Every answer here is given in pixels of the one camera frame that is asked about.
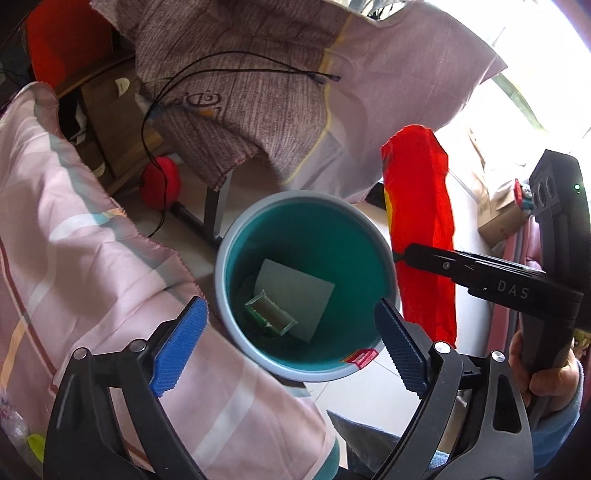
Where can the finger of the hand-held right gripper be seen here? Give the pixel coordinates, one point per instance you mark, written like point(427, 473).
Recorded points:
point(434, 261)

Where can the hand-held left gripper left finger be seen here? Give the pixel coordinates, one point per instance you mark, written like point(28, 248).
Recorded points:
point(180, 346)

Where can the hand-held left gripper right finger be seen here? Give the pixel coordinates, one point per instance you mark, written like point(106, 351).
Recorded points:
point(401, 350)

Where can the grey teal trash bin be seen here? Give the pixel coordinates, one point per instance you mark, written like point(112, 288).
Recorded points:
point(323, 230)

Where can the person's right forearm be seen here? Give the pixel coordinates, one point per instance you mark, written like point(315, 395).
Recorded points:
point(554, 429)

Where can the person's right hand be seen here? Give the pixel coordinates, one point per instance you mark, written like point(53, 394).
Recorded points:
point(549, 385)

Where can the small cardboard box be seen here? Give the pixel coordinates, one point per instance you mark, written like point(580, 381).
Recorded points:
point(503, 219)

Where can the red cloth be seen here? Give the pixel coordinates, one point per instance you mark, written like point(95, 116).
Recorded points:
point(420, 198)

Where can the dark grey cushion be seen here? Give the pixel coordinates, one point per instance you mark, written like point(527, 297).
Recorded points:
point(364, 438)

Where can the green snack wrapper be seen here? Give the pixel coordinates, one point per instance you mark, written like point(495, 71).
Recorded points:
point(270, 314)

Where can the white paper sheet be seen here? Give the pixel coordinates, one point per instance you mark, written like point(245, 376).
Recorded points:
point(300, 290)

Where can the green plant leaf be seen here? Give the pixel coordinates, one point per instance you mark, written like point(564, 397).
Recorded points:
point(517, 99)

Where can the pink plaid bedsheet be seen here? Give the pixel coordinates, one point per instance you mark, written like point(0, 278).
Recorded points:
point(69, 230)

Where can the red round plush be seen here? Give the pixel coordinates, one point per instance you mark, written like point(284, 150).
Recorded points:
point(161, 182)

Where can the clear crumpled plastic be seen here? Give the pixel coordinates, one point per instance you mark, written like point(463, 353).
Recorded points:
point(14, 424)

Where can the brown box with white marks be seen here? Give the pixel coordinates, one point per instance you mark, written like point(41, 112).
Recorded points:
point(115, 124)

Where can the grey and lilac cloth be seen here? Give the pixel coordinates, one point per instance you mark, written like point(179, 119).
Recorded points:
point(258, 106)

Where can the red box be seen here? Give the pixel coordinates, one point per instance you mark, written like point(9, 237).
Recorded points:
point(64, 37)

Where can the metal stand frame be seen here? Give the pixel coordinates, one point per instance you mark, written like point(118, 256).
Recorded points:
point(214, 212)

